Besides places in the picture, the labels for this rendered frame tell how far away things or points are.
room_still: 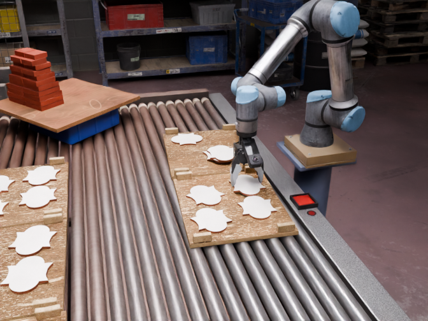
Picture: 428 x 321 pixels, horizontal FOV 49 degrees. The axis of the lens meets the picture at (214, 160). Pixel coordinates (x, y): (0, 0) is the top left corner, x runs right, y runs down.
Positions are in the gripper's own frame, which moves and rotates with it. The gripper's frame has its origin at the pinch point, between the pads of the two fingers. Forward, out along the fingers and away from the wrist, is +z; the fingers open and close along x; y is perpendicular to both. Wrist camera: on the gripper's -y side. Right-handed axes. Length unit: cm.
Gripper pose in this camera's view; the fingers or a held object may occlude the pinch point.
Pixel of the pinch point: (247, 183)
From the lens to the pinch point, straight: 170.3
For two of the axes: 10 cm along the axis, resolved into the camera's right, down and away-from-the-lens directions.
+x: -9.8, 0.9, -1.8
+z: 0.1, 9.1, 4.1
